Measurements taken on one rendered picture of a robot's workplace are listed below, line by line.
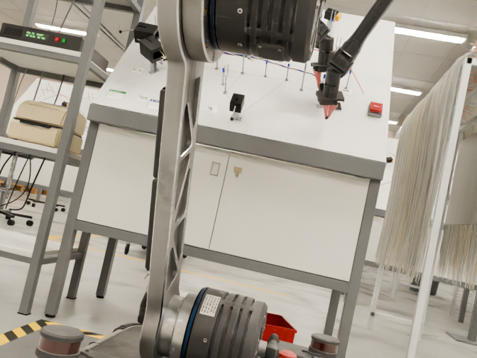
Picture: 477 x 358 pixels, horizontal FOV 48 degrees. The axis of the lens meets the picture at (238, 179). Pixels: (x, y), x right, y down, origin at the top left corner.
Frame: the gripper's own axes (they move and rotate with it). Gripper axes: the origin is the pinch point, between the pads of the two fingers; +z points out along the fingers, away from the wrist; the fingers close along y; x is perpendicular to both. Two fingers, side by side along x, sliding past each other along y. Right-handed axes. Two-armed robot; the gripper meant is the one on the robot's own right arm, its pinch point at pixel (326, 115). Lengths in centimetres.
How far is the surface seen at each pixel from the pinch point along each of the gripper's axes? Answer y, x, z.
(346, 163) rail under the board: -5.5, 19.5, 9.2
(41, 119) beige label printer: 116, -11, 10
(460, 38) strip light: -256, -432, 148
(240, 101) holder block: 34.5, 0.7, -6.3
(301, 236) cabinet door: 10.8, 33.3, 33.7
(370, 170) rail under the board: -14.3, 22.3, 10.4
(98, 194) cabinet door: 91, 14, 30
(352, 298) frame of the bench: -8, 51, 49
